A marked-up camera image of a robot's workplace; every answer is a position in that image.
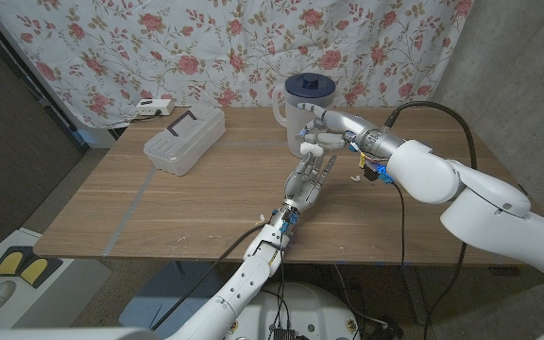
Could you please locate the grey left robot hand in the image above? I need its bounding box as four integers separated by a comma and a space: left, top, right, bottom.
282, 153, 338, 216

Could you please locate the thin black left arm wire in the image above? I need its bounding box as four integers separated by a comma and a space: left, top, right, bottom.
266, 230, 288, 340

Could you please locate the clear plastic clamshell container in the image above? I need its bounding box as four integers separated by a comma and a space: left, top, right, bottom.
143, 104, 227, 177

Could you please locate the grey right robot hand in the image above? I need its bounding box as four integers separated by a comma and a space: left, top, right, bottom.
297, 102, 405, 160

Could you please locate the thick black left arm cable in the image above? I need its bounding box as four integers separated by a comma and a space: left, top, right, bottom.
151, 222, 273, 332

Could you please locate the white AirPods case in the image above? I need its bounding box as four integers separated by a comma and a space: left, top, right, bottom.
298, 141, 325, 160

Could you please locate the thin black arm wire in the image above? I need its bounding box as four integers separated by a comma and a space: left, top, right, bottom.
392, 183, 407, 268
266, 230, 288, 340

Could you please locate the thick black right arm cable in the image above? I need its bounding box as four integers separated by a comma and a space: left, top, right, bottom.
384, 100, 479, 340

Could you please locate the black yellow foot pedal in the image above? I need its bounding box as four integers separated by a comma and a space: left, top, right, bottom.
0, 245, 64, 289

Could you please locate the white power strip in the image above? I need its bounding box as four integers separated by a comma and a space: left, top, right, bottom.
135, 97, 176, 117

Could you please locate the grey tape strip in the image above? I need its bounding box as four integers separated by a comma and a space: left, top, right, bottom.
103, 167, 159, 257
227, 140, 290, 148

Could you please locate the white floor board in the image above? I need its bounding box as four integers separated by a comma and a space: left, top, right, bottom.
0, 228, 112, 330

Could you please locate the thin black right arm wire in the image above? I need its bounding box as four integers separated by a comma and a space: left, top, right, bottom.
392, 183, 407, 268

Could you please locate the grey table leg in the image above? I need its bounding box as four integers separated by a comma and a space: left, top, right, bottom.
401, 264, 430, 326

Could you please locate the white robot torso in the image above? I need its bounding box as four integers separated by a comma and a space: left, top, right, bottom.
224, 281, 362, 340

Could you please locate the floral print backdrop cloth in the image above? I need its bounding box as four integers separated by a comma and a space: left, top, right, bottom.
0, 0, 475, 129

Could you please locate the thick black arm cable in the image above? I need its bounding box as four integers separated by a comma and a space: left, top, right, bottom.
151, 222, 273, 332
384, 100, 479, 340

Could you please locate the translucent pitcher with blue lid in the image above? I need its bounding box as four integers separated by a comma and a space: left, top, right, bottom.
271, 72, 338, 161

